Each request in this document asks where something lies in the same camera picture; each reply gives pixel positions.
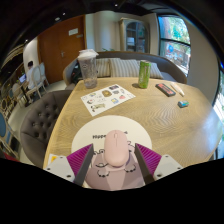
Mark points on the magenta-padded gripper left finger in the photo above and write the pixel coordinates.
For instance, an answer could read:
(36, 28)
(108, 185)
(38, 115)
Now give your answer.
(61, 168)

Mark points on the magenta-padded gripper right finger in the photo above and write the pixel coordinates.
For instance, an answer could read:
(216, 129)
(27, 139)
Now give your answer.
(165, 166)

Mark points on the pink computer mouse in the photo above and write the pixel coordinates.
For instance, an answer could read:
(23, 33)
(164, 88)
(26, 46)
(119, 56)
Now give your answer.
(116, 148)

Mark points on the white round cartoon mouse pad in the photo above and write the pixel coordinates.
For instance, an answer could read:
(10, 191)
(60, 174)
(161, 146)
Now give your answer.
(90, 131)

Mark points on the grey tufted chair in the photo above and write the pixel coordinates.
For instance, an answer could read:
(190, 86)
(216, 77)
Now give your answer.
(41, 123)

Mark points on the blue green gum pack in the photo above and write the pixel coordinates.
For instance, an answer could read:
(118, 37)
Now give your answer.
(183, 104)

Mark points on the blue padded chair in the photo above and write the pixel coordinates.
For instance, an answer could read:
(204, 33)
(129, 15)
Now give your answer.
(4, 130)

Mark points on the black and orange box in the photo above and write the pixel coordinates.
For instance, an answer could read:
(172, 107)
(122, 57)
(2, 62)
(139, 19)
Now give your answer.
(165, 90)

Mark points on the cream squeeze tube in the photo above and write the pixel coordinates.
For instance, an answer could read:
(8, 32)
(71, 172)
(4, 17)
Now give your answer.
(177, 88)

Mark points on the white sticker sheet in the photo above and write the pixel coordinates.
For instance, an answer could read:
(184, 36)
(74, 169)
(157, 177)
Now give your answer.
(106, 98)

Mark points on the white dining chair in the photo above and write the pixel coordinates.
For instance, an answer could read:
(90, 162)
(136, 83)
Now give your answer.
(37, 80)

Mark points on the green drink can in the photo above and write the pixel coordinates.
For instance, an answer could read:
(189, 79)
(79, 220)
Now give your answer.
(144, 75)

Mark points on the striped cushion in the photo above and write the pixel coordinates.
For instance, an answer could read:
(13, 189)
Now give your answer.
(103, 67)
(156, 70)
(125, 67)

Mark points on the person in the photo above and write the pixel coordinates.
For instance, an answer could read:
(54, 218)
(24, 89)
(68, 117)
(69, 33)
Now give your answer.
(29, 76)

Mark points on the grey curved sofa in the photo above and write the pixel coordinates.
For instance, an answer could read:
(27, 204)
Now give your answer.
(171, 68)

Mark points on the clear shaker cup white lid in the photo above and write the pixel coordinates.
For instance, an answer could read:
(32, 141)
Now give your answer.
(88, 71)

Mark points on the brown wooden door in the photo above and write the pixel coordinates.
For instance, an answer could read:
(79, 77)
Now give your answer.
(58, 46)

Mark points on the black framed window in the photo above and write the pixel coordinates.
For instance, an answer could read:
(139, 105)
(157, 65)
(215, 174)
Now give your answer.
(175, 43)

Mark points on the arched glass door cabinet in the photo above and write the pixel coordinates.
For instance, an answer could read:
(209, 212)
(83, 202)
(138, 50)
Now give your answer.
(135, 36)

